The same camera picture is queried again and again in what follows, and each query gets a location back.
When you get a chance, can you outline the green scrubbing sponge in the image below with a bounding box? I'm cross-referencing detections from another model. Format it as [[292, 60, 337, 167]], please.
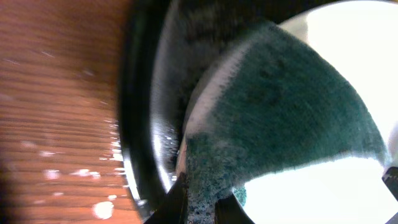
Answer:
[[178, 21, 388, 224]]

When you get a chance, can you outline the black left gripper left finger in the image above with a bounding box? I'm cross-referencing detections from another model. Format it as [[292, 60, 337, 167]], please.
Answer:
[[144, 172, 187, 224]]

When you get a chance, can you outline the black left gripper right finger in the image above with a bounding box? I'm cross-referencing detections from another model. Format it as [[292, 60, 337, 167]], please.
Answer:
[[215, 166, 397, 224]]

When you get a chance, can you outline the round black serving tray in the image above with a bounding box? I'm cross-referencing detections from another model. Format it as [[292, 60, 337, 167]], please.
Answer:
[[116, 0, 352, 224]]

